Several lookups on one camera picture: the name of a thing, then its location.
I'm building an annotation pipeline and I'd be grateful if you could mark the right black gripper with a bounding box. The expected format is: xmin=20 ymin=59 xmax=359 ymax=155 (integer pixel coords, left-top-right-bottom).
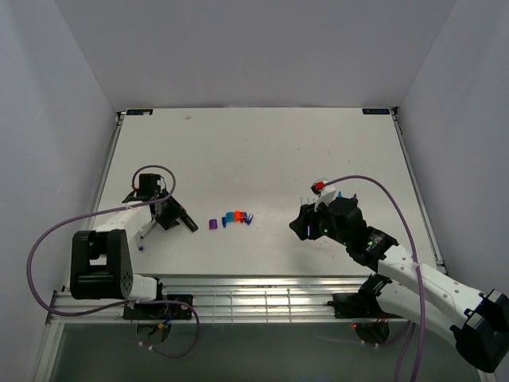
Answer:
xmin=289 ymin=197 xmax=350 ymax=247

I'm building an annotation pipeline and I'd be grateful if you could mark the pink capped black highlighter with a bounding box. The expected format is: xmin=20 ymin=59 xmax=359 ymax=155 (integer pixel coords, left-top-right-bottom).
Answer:
xmin=179 ymin=213 xmax=199 ymax=232

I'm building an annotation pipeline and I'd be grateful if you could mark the purple highlighter cap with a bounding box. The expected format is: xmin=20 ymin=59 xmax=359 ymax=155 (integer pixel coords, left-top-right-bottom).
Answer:
xmin=209 ymin=219 xmax=218 ymax=230

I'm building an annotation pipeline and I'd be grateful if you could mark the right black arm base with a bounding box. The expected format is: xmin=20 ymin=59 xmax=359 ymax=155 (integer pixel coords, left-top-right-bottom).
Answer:
xmin=326 ymin=274 xmax=401 ymax=320

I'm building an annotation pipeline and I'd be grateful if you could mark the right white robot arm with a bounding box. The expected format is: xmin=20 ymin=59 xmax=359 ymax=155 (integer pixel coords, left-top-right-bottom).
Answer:
xmin=289 ymin=197 xmax=508 ymax=373

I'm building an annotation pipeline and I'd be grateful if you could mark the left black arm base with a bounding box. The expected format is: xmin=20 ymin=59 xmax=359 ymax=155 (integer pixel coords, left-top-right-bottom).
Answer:
xmin=122 ymin=303 xmax=192 ymax=321

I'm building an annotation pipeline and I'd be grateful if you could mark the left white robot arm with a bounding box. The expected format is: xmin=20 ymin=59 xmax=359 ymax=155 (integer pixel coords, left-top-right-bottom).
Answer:
xmin=70 ymin=173 xmax=184 ymax=318

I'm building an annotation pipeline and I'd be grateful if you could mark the large blue capped marker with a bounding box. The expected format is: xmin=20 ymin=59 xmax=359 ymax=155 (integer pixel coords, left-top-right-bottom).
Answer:
xmin=135 ymin=220 xmax=157 ymax=251

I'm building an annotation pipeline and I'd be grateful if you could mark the left blue corner label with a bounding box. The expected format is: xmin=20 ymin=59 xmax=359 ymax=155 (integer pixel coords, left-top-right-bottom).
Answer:
xmin=126 ymin=109 xmax=153 ymax=116

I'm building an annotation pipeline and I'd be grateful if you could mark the blue corner label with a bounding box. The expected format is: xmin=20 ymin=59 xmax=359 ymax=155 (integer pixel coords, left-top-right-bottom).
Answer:
xmin=362 ymin=108 xmax=390 ymax=115
xmin=126 ymin=109 xmax=153 ymax=116

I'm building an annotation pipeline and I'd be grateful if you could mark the right blue corner label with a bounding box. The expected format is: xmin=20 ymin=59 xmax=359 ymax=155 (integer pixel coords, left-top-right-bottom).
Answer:
xmin=362 ymin=108 xmax=390 ymax=115

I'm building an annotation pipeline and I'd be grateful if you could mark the aluminium frame rail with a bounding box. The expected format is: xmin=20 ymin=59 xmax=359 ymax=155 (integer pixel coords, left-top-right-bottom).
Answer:
xmin=45 ymin=274 xmax=478 ymax=325

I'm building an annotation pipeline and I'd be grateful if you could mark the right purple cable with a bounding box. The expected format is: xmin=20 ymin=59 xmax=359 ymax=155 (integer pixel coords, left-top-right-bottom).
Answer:
xmin=324 ymin=174 xmax=427 ymax=382

